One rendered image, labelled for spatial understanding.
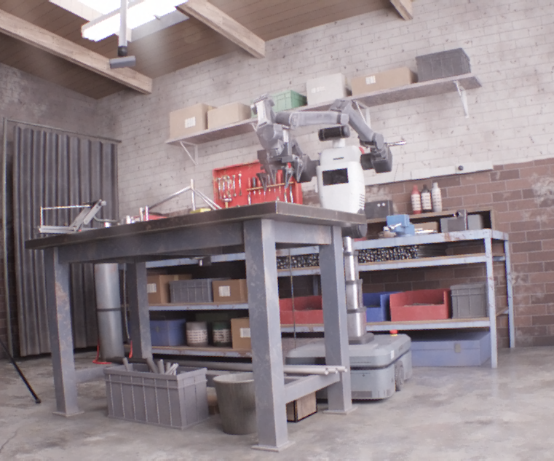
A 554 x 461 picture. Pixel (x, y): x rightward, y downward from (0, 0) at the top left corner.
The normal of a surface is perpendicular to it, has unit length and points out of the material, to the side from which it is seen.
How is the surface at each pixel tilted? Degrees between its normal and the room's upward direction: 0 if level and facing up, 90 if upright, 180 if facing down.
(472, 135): 90
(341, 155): 90
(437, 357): 90
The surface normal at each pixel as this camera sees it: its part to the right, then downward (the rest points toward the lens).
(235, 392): -0.05, 0.05
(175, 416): -0.51, -0.02
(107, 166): 0.19, -0.06
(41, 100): 0.86, -0.08
